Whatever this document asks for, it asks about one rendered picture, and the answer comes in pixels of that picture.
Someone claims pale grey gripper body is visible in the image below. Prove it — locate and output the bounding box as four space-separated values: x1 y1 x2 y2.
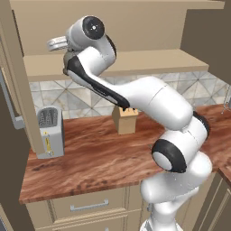
46 35 69 52

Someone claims beige upper cabinet door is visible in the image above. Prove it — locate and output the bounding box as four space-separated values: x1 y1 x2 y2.
9 0 226 57

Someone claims brown tall cabinet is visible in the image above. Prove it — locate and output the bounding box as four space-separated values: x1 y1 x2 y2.
180 0 231 86

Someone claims beige base cabinet door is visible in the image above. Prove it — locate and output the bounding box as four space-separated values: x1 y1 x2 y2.
192 171 231 231

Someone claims beige tall side panel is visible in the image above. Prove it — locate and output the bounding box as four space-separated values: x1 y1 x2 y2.
0 0 46 155

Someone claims silver toaster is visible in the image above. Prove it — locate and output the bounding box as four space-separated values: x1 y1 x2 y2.
35 106 66 160

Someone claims tan wooden knife block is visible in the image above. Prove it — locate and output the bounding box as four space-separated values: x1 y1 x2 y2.
111 106 140 135

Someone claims dark grey fridge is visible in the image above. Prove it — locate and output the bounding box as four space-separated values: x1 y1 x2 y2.
0 35 36 231

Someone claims beige drawer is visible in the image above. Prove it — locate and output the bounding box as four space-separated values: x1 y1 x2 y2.
49 187 128 224
53 214 143 231

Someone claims silver tap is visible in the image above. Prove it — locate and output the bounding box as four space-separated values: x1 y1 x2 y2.
221 86 231 116

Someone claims beige lower drawer front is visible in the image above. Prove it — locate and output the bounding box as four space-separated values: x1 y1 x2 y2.
53 214 143 231

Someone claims grey fridge handle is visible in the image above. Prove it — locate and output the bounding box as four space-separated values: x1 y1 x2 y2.
0 68 26 131

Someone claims silver drawer handle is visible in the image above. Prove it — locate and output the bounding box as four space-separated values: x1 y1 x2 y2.
69 199 110 213

